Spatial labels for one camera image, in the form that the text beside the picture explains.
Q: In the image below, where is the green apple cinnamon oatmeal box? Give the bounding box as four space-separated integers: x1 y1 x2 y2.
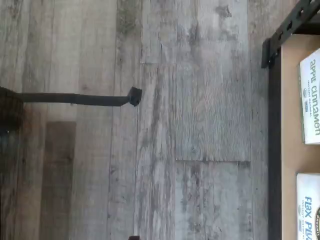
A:
297 47 320 145

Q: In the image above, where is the blue flax plus oatmeal box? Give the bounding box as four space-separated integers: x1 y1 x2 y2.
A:
295 172 320 240

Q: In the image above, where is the black metal shelving unit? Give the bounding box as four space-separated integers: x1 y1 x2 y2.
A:
261 0 320 240

